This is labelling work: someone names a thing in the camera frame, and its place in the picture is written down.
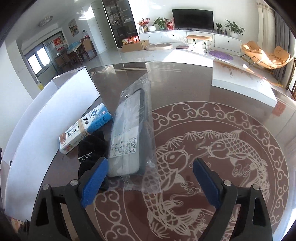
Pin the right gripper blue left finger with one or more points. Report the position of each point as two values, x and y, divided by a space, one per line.
47 221

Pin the beige floor cushion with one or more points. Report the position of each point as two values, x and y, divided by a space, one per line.
159 46

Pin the dining table with chairs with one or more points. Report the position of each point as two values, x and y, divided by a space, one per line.
76 53

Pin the white tv cabinet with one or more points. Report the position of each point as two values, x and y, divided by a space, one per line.
213 41

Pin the brown cardboard box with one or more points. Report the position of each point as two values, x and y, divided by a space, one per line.
138 46

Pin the blue white medicine box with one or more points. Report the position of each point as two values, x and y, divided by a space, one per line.
85 126

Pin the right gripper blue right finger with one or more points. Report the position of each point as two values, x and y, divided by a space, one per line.
253 222

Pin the white cardboard storage box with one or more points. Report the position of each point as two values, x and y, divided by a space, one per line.
34 141

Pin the purple round mat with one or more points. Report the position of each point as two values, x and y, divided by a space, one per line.
220 55

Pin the black knit sock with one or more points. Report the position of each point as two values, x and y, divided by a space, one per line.
90 150

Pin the orange lounge chair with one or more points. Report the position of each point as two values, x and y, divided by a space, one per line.
277 59

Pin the green potted plant right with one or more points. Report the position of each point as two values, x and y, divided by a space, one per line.
235 30

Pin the red flower vase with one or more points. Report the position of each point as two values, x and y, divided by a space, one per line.
143 23

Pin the white flat box lid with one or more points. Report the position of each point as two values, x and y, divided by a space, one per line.
236 80

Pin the green potted plant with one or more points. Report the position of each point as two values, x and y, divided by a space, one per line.
235 30
161 23

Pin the black display cabinet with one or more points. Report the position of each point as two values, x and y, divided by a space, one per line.
121 20

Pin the wooden stool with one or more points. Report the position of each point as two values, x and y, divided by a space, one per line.
195 38

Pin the phone case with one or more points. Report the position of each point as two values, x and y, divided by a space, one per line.
132 151

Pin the green potted plant left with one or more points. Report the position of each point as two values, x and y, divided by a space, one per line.
161 23

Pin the black television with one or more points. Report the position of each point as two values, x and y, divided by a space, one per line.
193 18

